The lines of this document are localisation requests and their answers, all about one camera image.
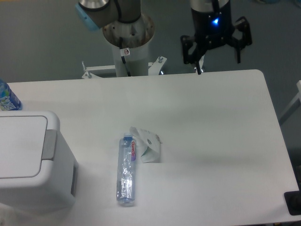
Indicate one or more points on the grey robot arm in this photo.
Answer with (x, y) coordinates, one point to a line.
(96, 14)

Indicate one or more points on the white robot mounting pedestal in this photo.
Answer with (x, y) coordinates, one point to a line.
(130, 48)

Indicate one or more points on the clear empty plastic bottle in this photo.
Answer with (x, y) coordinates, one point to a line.
(126, 171)

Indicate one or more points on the white trash can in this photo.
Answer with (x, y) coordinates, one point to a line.
(38, 170)

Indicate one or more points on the black clamp at table edge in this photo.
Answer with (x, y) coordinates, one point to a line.
(293, 202)

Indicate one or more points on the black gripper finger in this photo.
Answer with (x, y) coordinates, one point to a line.
(191, 54)
(243, 27)

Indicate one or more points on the blue labelled drink bottle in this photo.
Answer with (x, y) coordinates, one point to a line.
(8, 99)

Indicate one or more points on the white frame at right edge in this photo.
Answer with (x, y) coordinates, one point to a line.
(293, 105)

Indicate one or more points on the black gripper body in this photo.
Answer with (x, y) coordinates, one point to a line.
(213, 30)

